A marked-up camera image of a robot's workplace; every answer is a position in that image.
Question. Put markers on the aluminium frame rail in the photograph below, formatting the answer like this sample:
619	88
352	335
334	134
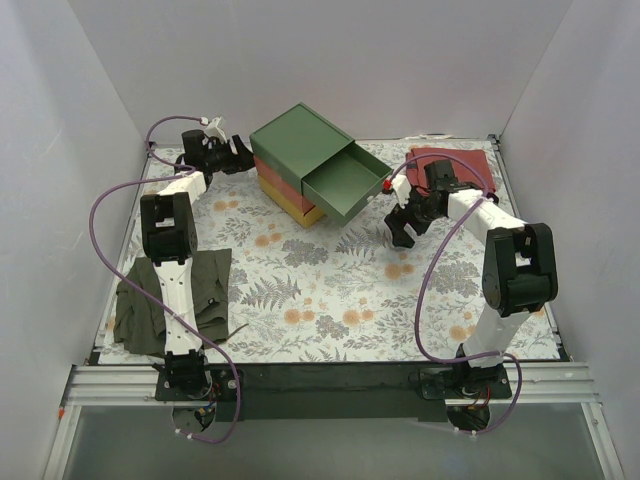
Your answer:
557	383

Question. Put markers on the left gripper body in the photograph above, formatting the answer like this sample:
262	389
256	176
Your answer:
228	155

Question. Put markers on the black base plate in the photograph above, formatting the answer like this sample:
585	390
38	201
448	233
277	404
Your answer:
322	391

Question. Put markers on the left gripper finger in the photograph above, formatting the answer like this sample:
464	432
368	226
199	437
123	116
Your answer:
243	162
240	146

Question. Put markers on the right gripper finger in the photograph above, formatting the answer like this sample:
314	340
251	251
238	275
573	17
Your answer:
396	222
419	223

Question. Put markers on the pink drawer box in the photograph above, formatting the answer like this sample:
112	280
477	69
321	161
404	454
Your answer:
301	203

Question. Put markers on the yellow bottom drawer box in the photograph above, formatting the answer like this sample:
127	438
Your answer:
306	220

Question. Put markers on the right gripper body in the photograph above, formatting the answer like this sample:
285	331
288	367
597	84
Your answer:
410	216

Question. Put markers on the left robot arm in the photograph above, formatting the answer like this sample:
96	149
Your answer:
170	241

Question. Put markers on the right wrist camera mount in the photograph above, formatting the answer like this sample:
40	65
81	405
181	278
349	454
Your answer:
400	187

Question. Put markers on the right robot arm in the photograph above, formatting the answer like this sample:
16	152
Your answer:
519	274

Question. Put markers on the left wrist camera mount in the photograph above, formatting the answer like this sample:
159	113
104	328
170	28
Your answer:
215	125

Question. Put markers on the floral patterned table mat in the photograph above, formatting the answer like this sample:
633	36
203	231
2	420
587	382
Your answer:
337	293

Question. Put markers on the olive green folded cloth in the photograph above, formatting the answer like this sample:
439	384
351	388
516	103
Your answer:
139	323

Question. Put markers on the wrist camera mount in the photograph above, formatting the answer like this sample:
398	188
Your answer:
400	187
215	125

